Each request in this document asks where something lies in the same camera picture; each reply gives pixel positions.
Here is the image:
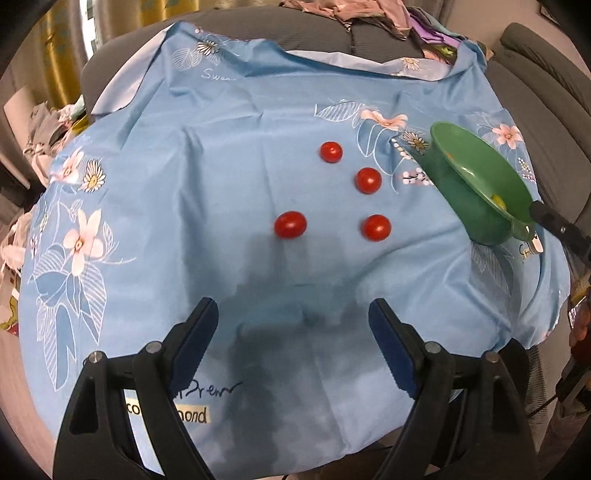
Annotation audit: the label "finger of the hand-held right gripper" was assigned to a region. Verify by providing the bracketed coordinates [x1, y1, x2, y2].
[529, 202, 591, 260]

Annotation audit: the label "purple clothes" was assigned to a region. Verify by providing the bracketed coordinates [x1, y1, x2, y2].
[410, 9, 468, 62]

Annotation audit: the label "blue floral cloth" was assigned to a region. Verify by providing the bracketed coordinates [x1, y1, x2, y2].
[18, 21, 572, 463]

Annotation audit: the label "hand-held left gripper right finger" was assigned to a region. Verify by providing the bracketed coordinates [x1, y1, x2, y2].
[368, 298, 539, 480]

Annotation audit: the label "gold patterned curtain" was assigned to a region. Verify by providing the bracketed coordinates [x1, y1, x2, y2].
[39, 0, 222, 108]

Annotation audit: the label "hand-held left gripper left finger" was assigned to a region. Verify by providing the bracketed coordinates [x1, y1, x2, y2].
[53, 296, 220, 480]

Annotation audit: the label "colourful printed box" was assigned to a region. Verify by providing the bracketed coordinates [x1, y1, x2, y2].
[0, 285, 22, 332]

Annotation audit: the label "grey and white clothes pile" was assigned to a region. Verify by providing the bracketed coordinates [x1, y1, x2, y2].
[23, 95, 89, 186]

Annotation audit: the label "white plastic bags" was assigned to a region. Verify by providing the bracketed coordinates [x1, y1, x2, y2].
[0, 216, 29, 278]

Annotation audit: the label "grey sofa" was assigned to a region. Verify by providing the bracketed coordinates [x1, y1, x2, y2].
[81, 7, 591, 232]

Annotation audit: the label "pink clothes pile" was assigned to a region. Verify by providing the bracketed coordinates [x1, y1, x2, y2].
[281, 0, 417, 41]

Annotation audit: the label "green plastic bowl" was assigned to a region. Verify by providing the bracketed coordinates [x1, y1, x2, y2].
[429, 121, 546, 246]

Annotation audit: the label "white board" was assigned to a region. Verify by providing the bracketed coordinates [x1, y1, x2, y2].
[4, 85, 40, 153]

